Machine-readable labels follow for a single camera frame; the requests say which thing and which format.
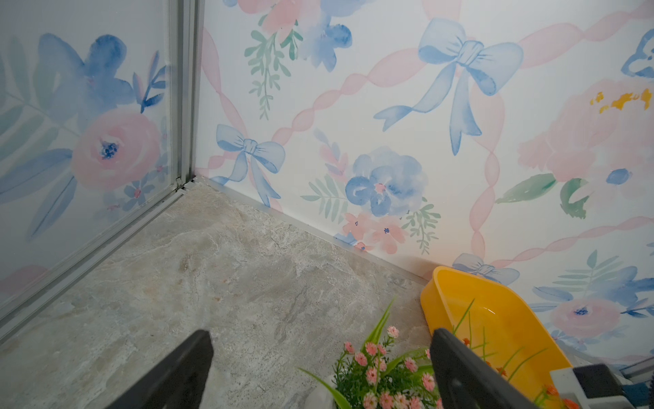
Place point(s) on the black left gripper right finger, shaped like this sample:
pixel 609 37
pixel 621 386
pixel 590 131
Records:
pixel 465 381

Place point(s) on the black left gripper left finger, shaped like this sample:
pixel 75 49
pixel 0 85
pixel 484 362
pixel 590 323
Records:
pixel 178 381

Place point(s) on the yellow plastic storage tray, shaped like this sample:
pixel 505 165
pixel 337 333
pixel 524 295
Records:
pixel 500 328

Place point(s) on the pink flower plant back pot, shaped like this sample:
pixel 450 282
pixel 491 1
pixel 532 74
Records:
pixel 369 377

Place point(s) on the aluminium left corner post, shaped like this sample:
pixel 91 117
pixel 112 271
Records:
pixel 186 21

